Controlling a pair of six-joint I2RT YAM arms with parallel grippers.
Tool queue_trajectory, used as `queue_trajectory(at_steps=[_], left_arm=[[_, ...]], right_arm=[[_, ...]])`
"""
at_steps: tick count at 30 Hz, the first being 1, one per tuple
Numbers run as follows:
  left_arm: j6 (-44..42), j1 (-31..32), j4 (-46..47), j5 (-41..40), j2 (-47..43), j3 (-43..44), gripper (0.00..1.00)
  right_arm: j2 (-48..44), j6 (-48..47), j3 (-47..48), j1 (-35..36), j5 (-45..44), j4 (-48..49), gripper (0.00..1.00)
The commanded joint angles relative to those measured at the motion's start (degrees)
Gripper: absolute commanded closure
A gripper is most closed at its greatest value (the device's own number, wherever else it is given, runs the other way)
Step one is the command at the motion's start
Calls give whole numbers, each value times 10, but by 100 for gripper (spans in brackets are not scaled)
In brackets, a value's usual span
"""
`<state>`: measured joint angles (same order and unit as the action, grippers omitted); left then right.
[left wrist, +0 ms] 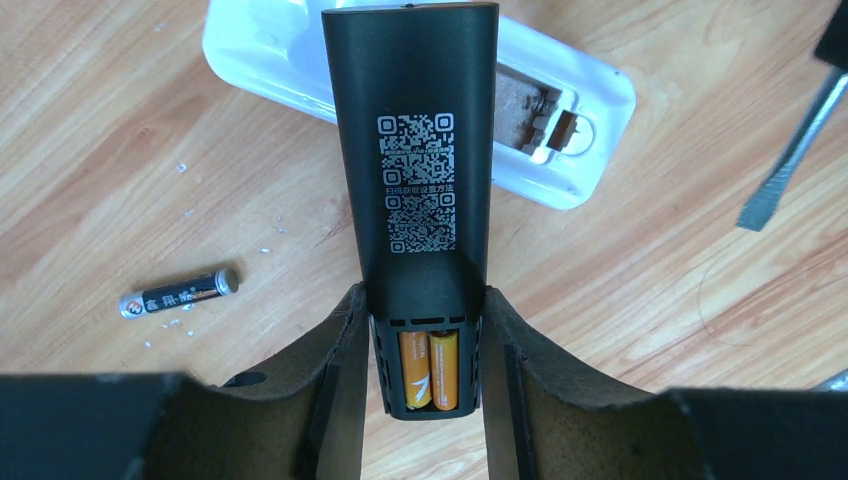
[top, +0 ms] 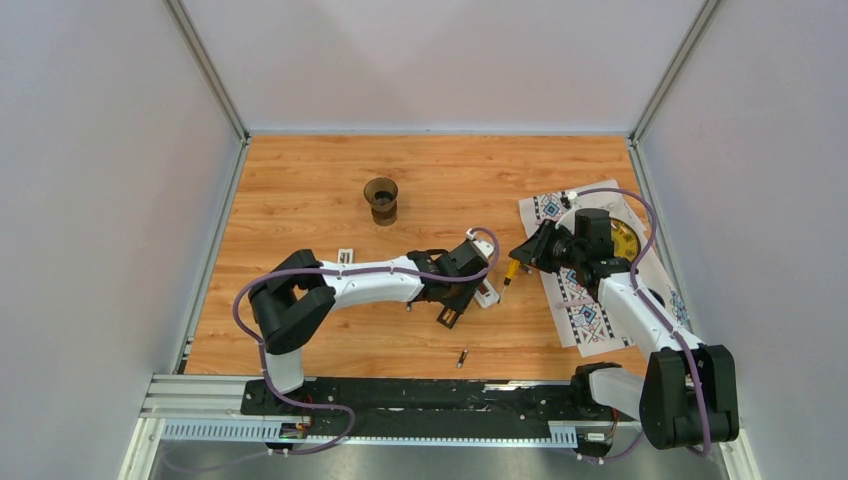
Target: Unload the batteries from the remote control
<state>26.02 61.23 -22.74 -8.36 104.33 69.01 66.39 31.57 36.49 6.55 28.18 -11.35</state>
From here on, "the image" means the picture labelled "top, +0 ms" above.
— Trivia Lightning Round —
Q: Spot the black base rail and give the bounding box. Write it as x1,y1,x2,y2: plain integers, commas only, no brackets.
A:
240,377,617,439

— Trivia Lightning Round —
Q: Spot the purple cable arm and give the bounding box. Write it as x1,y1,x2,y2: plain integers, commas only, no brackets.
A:
231,227,501,458
572,188,713,463

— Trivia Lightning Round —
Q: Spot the small white remote control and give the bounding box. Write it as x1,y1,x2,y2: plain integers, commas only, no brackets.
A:
337,248,355,265

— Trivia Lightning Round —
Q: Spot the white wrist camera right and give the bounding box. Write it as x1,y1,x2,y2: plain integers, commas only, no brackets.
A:
556,190,580,227

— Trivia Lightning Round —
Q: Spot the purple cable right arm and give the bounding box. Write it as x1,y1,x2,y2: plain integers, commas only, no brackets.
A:
572,188,713,463

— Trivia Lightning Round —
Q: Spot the yellow handled screwdriver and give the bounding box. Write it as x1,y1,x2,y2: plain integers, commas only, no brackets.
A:
498,260,521,303

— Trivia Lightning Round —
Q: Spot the brown translucent plastic cup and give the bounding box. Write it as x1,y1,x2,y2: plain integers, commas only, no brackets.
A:
363,177,399,226

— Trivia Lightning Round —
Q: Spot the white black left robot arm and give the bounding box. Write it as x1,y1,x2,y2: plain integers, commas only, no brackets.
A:
232,227,500,415

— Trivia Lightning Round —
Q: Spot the patterned white cloth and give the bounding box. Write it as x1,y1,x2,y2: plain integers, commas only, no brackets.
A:
518,180,691,357

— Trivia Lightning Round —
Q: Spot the yellow patterned plate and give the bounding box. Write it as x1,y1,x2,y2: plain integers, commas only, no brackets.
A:
610,218,642,262

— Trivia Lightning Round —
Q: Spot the aluminium frame rail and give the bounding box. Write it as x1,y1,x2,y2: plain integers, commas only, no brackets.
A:
141,371,740,450

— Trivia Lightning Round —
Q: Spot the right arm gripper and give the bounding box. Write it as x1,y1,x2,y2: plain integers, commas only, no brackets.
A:
509,219,584,274

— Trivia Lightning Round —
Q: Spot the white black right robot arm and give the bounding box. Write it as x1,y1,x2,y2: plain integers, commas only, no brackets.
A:
509,208,740,452

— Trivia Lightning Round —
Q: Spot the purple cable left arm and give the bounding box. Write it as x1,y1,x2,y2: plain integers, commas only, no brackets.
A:
231,227,501,458

